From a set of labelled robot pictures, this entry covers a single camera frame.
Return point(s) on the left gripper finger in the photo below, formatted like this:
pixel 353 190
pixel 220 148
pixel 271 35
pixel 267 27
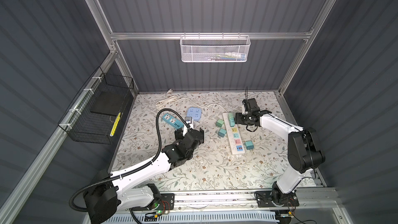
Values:
pixel 199 136
pixel 179 134

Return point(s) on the yellow marker pen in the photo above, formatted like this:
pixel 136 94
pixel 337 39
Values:
pixel 115 125

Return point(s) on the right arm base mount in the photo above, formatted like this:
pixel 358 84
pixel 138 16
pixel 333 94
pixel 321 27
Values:
pixel 271 198

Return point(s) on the blue square power socket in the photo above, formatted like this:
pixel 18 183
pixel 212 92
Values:
pixel 195 113

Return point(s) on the teal small power strip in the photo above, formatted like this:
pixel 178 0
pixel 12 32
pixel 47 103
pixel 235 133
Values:
pixel 172 121

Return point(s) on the long white power strip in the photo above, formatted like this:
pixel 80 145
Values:
pixel 234 137

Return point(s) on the white wire basket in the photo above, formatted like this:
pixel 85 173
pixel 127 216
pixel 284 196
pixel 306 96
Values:
pixel 194 49

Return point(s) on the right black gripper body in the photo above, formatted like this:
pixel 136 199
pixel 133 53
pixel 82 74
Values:
pixel 246 116

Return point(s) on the pens in white basket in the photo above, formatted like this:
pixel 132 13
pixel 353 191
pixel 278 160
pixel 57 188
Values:
pixel 229 56

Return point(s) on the black wire basket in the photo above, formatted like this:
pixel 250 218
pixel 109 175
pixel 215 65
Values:
pixel 83 126

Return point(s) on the white vented cover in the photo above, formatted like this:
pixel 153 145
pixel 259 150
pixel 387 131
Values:
pixel 227 217

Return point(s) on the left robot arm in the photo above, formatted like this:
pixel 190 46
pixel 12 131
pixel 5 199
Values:
pixel 116 191

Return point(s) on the green plug adapter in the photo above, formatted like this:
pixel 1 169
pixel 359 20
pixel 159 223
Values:
pixel 220 123
pixel 230 117

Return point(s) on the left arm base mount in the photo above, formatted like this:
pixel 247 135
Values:
pixel 163 203

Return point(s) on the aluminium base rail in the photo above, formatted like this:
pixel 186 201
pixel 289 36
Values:
pixel 246 199

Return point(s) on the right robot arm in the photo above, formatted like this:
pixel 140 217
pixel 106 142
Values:
pixel 304 151

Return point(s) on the black flat pad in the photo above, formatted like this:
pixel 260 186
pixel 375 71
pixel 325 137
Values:
pixel 108 104

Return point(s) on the teal plug adapter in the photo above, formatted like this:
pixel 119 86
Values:
pixel 222 132
pixel 232 122
pixel 249 145

